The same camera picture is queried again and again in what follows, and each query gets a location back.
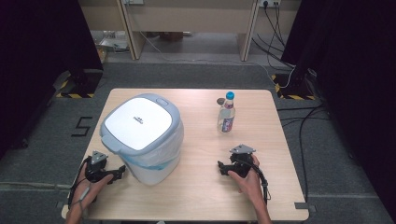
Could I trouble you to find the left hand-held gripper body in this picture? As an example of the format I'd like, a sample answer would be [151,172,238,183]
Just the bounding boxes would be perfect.
[84,150,115,184]

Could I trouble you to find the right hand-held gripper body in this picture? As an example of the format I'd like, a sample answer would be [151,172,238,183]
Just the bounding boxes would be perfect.
[229,144,257,178]

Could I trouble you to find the clear bottle with blue cap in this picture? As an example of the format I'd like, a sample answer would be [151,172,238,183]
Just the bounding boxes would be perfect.
[217,91,236,134]

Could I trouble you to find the white trash can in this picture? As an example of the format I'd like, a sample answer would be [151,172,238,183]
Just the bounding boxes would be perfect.
[99,92,185,187]

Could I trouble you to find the person's right hand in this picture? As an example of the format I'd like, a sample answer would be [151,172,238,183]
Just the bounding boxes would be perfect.
[228,154,265,205]

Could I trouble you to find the person's left hand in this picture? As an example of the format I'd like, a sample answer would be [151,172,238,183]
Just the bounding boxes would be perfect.
[69,169,115,216]

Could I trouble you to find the clear plastic bin liner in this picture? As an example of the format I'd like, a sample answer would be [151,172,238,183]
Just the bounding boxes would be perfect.
[119,120,185,172]

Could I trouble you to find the stand base with hazard tape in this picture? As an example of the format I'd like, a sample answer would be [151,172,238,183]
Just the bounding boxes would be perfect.
[55,69,105,100]
[270,68,318,101]

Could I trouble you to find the black curtain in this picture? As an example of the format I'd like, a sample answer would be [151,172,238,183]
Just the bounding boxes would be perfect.
[0,0,105,161]
[280,0,396,222]

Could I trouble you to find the clutter of boxes under desk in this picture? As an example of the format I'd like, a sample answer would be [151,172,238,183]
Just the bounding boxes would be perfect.
[92,29,131,63]

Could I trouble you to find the beige wooden desk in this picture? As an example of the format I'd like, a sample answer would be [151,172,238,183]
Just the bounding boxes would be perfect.
[78,0,303,63]

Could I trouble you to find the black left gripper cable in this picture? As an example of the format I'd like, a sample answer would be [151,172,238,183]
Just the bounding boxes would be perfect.
[67,156,92,210]

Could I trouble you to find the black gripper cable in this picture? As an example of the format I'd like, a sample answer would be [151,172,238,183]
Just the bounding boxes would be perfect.
[239,159,272,205]
[67,156,92,210]

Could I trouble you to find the grey wrist strap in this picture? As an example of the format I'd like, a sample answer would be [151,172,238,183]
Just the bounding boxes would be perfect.
[78,186,92,217]

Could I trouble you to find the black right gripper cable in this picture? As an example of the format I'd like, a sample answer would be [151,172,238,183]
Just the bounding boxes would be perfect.
[239,159,272,205]

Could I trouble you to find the black floor cables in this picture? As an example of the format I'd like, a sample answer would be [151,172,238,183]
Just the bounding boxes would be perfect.
[276,104,332,203]

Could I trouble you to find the black cables from wall socket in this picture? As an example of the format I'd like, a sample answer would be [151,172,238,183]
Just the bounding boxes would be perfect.
[251,3,296,69]

